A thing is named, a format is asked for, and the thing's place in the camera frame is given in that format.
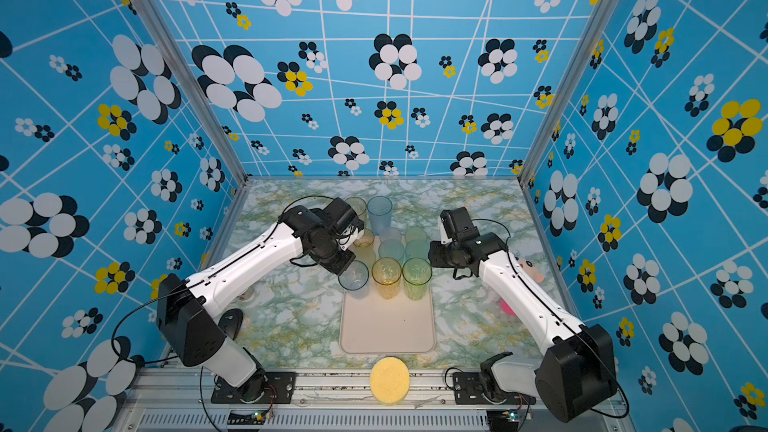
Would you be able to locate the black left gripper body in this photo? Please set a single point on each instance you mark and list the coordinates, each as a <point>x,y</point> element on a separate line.
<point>335,257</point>

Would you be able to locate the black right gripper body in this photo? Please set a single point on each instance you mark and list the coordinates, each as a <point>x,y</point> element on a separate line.
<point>444,255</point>

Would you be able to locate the tall green-teal glass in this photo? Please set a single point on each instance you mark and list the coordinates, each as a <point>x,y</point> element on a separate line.
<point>417,249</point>

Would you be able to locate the small amber glass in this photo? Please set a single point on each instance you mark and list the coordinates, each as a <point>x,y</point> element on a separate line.
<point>366,239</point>

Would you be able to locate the green glass column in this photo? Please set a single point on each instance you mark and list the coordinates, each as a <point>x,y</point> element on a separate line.
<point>417,274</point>

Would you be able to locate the pale green glass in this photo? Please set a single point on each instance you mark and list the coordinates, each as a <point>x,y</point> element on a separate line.
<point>415,233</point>

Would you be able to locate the grey-blue glass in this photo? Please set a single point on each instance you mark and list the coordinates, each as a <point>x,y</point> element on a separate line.
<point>354,280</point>

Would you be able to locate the tall blue glass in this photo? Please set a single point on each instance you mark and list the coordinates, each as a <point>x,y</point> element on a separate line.
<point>380,209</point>

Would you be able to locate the small clear glass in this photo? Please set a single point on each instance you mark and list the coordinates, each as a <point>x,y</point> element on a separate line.
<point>390,234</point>

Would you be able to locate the tall teal glass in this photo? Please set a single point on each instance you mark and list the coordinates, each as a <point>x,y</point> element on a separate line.
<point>393,249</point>

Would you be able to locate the yellow glass column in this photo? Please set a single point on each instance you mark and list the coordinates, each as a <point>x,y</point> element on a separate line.
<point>386,273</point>

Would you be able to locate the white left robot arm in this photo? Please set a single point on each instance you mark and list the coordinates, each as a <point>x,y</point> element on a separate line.
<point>188,308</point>

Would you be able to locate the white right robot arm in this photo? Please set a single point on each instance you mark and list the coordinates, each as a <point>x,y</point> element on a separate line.
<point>577,371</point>

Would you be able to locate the pale pink rectangular tray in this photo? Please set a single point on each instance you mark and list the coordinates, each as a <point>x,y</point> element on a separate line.
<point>378,326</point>

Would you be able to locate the tall amber glass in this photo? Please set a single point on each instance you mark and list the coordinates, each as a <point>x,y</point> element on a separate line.
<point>358,205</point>

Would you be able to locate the pink plush doll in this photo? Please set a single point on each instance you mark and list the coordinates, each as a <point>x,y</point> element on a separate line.
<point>532,271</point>

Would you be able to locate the white tape roll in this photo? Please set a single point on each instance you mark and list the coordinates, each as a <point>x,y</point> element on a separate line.
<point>246,295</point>

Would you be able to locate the black computer mouse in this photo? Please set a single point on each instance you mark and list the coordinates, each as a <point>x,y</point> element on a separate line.
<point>231,322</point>

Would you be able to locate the yellow round sponge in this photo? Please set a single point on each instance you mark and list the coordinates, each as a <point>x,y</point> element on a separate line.
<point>390,380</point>

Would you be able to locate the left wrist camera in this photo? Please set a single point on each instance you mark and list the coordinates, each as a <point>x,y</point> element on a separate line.
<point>341,220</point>

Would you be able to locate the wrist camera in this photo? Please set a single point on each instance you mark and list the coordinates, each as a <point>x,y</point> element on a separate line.
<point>341,220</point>
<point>456,226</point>

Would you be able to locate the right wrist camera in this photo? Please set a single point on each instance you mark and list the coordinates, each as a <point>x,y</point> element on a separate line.
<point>456,226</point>

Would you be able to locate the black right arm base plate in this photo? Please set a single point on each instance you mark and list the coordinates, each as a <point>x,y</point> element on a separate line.
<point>468,390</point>

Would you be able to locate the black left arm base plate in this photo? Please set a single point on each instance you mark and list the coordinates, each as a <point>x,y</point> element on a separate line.
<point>271,387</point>

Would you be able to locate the aluminium front rail frame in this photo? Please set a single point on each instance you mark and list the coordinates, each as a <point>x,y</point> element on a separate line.
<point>339,400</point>

